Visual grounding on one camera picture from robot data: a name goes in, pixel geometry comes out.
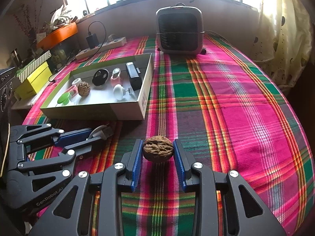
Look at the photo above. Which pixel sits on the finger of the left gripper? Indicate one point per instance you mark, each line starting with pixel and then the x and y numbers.
pixel 72 137
pixel 84 147

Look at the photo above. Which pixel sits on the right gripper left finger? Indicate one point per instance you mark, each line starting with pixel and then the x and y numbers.
pixel 71 213

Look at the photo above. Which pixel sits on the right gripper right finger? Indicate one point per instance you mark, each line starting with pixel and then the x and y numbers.
pixel 223 199

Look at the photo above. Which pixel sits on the green cap knob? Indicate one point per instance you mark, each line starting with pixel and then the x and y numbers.
pixel 64 99

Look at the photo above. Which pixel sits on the brown walnut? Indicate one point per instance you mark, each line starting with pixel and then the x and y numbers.
pixel 83 89
pixel 158 149

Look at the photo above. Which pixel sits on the white round tape roll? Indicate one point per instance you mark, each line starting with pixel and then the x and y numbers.
pixel 76 82

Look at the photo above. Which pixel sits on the white knob with screw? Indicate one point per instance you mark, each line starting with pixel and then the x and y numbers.
pixel 119 91

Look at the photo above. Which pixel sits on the black round disc gadget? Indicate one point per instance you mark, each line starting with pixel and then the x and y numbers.
pixel 100 77

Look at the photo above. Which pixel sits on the pink clip with mint button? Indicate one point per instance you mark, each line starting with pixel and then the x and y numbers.
pixel 116 77

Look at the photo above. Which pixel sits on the black rectangular device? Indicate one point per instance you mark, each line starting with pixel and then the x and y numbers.
pixel 134 76

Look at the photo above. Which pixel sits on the yellow box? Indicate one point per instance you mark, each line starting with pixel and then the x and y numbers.
pixel 29 84

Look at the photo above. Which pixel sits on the shallow cardboard box tray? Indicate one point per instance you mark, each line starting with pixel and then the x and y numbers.
pixel 100 104

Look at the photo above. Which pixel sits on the striped green white box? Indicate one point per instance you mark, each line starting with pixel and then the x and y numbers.
pixel 34 65

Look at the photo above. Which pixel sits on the white power strip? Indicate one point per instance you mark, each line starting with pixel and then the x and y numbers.
pixel 119 42

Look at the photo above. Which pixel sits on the orange tray shelf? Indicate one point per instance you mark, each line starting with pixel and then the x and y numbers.
pixel 57 36

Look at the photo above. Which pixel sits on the grey portable fan heater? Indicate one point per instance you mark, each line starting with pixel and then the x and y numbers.
pixel 180 30

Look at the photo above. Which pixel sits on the cream dotted curtain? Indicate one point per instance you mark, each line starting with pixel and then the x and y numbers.
pixel 284 42

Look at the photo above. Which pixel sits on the black charger with cable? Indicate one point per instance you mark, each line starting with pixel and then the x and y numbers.
pixel 93 42

